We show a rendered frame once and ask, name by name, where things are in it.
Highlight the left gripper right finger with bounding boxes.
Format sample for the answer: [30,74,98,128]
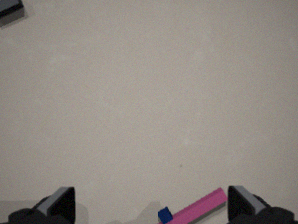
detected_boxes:
[227,185,298,224]

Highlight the pink rod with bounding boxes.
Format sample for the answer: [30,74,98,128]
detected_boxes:
[166,187,227,224]

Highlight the small blue cube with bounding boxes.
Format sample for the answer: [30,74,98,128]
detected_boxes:
[158,207,173,224]

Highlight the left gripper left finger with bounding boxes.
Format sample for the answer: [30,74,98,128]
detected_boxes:
[0,187,76,224]

